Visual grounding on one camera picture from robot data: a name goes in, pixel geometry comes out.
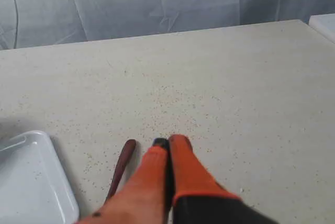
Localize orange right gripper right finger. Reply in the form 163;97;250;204
169;135;275;223

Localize white backdrop cloth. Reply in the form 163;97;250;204
1;0;334;50

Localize white box at table edge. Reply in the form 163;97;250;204
308;13;335;43

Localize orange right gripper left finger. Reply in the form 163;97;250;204
78;138;169;223

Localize white rectangular plastic tray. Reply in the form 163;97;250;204
1;131;80;223

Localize dark red wooden spoon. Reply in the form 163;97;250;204
105;139;137;203

